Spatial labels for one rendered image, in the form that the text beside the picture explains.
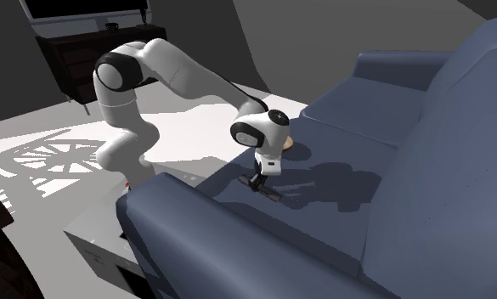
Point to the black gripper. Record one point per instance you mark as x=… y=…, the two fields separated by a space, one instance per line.
x=259 y=177

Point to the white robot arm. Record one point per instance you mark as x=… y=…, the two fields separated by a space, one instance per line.
x=177 y=74

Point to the tan round plate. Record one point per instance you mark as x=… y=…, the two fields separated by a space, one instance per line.
x=290 y=143

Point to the blue sofa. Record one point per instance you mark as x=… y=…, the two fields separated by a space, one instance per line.
x=355 y=124

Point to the grey robot stand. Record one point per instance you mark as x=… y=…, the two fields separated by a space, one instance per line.
x=99 y=225

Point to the dark wooden sideboard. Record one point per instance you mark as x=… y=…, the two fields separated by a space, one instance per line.
x=72 y=58

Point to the black flat television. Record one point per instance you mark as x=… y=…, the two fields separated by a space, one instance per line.
x=82 y=7

